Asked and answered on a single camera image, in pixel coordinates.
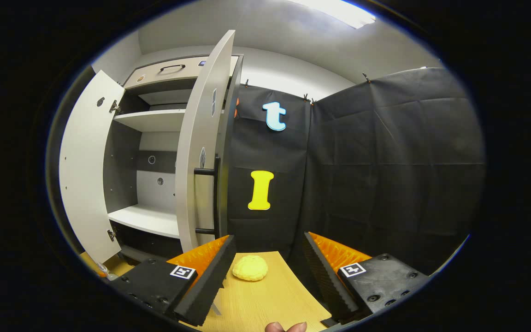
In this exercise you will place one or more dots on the white cabinet drawer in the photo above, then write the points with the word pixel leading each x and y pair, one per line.
pixel 164 78

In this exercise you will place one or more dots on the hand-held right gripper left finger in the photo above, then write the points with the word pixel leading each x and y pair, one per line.
pixel 205 281

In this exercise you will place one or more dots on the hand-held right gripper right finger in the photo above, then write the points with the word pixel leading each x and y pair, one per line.
pixel 323 276

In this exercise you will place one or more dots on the yellow textured round toy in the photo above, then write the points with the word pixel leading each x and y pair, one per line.
pixel 250 268

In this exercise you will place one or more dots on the black backdrop cloth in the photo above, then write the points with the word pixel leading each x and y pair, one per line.
pixel 385 161

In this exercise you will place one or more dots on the white cabinet door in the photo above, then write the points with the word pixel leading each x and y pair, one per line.
pixel 191 138
pixel 85 175

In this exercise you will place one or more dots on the white grey cabinet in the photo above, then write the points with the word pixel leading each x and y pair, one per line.
pixel 122 166

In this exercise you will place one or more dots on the white cabinet shelf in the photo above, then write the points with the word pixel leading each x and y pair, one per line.
pixel 148 220
pixel 155 121

